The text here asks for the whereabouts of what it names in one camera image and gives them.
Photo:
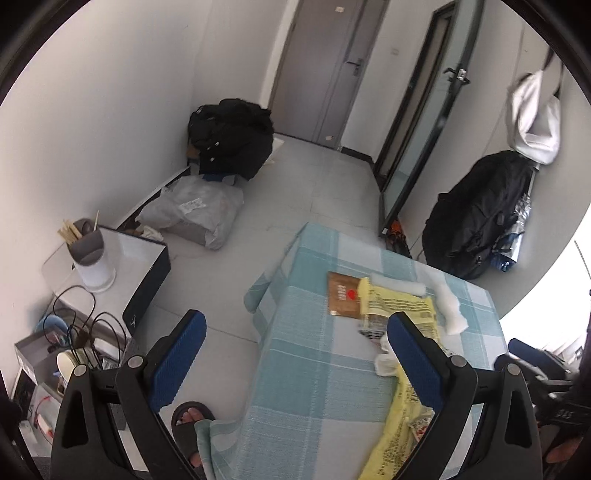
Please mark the small red white packet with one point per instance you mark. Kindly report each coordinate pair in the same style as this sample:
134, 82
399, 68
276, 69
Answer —
419, 425

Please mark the clear printed plastic wrapper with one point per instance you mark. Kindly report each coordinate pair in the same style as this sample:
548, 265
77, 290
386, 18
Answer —
375, 325

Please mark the white rolled towel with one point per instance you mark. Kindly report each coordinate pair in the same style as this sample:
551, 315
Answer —
397, 284
451, 304

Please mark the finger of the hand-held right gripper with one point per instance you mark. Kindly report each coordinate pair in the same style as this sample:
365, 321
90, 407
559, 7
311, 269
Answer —
533, 354

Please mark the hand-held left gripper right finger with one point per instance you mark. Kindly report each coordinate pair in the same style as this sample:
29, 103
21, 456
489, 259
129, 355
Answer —
413, 364

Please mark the person's foot in black slipper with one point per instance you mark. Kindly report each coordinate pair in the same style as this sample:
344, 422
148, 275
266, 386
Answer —
189, 427

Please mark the grey white utensil holder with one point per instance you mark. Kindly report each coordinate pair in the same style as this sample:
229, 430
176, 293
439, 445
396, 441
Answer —
92, 258

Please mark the blue checked tablecloth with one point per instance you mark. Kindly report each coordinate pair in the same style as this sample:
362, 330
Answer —
318, 369

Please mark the black backpack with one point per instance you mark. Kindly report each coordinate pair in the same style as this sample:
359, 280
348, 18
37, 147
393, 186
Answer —
480, 217

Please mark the black jacket pile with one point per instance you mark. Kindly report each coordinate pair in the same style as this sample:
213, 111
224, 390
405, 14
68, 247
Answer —
235, 138

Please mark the grey plastic parcel bag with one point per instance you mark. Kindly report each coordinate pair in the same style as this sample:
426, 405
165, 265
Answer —
194, 207

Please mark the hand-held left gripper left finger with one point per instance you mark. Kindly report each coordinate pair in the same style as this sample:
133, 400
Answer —
178, 360

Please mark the white box with dark sides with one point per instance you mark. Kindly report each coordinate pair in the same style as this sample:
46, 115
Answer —
138, 263

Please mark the clear plastic tray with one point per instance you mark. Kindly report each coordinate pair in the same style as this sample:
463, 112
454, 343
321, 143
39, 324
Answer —
57, 272

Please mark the grey open storage box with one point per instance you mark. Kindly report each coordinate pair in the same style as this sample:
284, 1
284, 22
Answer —
37, 355

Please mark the white hanging bag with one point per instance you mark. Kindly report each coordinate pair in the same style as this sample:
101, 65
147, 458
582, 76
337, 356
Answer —
535, 120

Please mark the white cloth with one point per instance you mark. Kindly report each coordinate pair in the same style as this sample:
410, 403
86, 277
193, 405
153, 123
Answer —
151, 232

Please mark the black framed glass door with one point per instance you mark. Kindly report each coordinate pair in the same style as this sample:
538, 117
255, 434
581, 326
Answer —
425, 115

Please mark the grey door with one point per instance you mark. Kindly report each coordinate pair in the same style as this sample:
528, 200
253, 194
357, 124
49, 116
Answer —
332, 64

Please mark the brown paper packet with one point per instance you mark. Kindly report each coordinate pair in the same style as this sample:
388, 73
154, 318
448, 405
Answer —
344, 295

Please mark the white tissue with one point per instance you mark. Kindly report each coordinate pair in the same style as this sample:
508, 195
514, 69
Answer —
385, 364

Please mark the blue bowl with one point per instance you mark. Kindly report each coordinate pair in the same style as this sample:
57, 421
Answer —
51, 323

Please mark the silver blue foil bag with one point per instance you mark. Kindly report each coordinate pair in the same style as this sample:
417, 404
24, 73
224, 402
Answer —
512, 240

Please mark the white paper cup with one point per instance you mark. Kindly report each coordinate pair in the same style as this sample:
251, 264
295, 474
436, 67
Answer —
69, 369

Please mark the bundle of wooden chopsticks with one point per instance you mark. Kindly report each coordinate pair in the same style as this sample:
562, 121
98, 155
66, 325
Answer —
71, 233

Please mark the orange tool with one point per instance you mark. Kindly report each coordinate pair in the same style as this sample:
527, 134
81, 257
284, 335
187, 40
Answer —
396, 233

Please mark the brown cardboard box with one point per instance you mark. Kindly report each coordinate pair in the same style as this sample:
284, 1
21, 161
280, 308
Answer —
194, 151

